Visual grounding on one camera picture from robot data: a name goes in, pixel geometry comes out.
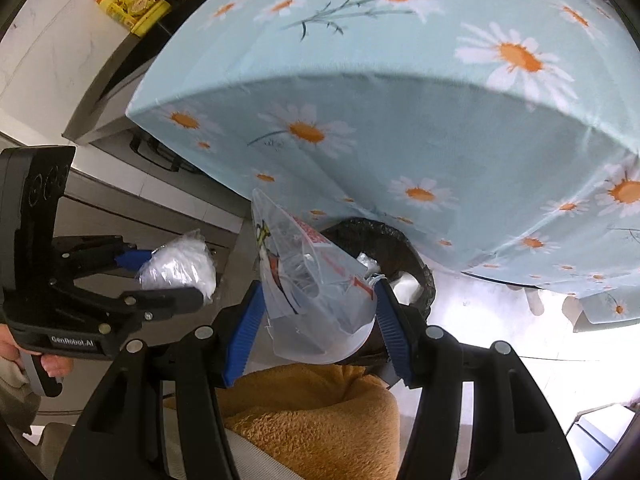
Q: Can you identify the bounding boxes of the white tissue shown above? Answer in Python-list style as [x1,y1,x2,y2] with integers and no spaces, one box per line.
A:
[137,230,217,304]

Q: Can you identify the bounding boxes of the clear plastic bag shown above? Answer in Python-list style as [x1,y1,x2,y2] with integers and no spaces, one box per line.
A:
[252,188,376,364]

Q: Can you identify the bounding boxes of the person's left forearm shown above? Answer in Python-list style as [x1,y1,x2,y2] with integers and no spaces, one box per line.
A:
[0,359,40,434]

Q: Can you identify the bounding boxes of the black trash bin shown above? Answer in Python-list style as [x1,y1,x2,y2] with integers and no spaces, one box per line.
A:
[319,216,437,366]

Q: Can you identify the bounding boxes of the person's left hand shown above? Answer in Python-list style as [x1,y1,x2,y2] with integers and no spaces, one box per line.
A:
[0,323,75,380]

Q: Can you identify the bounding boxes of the orange fleece trouser legs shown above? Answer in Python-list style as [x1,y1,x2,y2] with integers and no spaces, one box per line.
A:
[164,363,402,480]

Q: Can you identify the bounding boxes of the daisy print blue tablecloth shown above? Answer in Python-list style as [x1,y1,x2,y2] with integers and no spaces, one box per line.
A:
[126,0,639,324]

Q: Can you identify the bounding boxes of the yellow dish soap bottle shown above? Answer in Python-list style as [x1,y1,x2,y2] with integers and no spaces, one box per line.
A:
[94,0,170,38]

